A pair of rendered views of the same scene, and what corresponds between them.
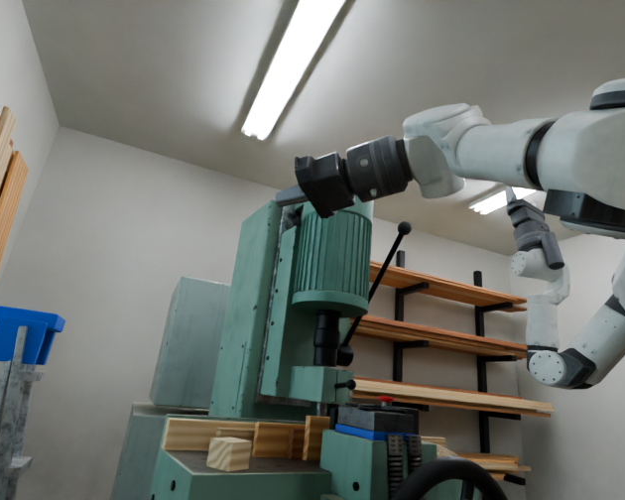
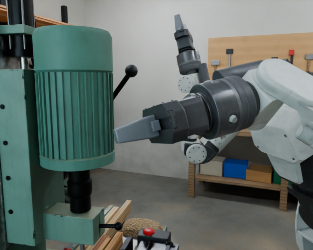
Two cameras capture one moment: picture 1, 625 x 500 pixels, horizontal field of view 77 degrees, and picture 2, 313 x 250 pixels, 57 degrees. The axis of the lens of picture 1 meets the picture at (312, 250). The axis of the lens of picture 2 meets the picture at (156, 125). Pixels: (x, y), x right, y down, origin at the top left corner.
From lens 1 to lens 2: 56 cm
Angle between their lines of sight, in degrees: 54
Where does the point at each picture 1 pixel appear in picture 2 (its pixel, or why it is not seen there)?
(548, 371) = (196, 156)
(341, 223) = (99, 87)
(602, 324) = not seen: hidden behind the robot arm
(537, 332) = not seen: hidden behind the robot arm
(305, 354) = (49, 196)
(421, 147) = (273, 105)
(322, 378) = (92, 228)
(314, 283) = (80, 153)
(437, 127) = not seen: outside the picture
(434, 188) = (256, 126)
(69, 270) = not seen: outside the picture
